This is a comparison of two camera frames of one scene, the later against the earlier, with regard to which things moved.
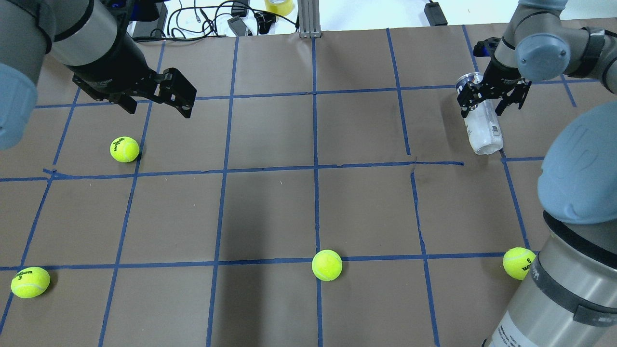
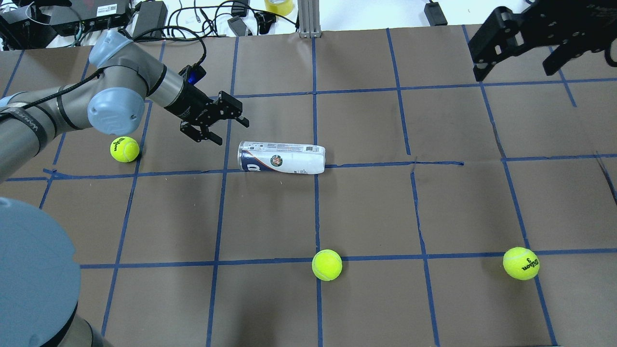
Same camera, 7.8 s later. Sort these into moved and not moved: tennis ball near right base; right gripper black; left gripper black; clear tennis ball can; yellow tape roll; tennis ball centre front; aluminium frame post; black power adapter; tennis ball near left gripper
Moved: right gripper black; clear tennis ball can; left gripper black
Not moved: tennis ball near left gripper; aluminium frame post; tennis ball near right base; tennis ball centre front; yellow tape roll; black power adapter
